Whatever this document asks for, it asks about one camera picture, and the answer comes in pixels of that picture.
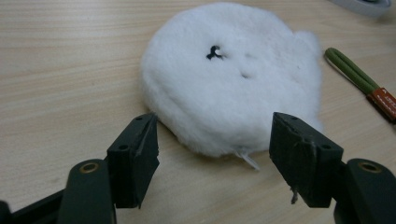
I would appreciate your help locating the grey round object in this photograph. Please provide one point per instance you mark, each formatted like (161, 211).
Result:
(364, 5)

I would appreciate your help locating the white fluffy plush toy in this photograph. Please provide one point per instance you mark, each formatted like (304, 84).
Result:
(230, 81)

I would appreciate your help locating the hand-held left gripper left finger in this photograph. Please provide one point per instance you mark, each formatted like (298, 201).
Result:
(132, 161)

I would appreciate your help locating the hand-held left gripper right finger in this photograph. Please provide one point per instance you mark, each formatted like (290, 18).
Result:
(303, 161)

